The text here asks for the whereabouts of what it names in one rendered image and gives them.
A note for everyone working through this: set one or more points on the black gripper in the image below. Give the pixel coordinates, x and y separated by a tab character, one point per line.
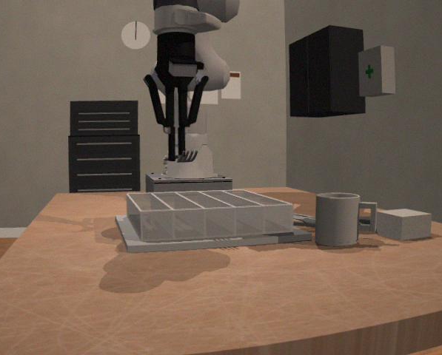
169	45

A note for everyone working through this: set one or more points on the grey metal fork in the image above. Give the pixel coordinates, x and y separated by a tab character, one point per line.
182	159

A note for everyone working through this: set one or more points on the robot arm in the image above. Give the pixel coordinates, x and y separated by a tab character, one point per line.
172	16

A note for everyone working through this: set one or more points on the grey mug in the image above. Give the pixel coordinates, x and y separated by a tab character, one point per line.
337	219

